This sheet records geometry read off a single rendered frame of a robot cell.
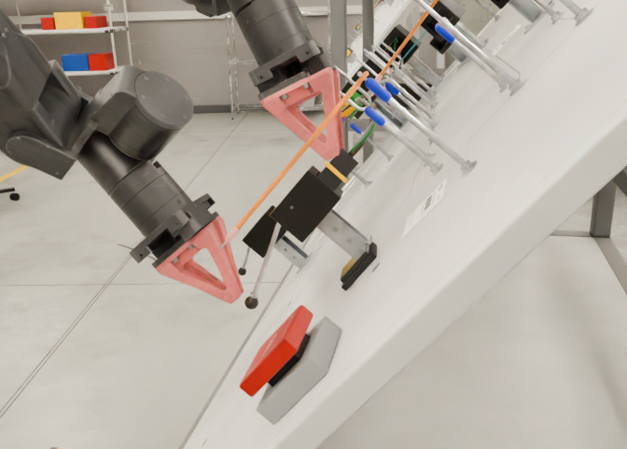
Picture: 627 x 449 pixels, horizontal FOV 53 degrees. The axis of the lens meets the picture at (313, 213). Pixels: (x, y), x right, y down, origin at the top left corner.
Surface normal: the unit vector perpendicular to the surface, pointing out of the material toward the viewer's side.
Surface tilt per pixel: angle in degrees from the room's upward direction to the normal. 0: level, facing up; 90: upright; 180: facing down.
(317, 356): 41
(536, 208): 90
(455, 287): 90
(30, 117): 123
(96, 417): 0
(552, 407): 0
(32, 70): 80
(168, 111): 52
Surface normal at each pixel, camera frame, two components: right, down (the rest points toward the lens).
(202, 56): -0.04, 0.32
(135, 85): 0.64, -0.47
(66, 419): -0.03, -0.95
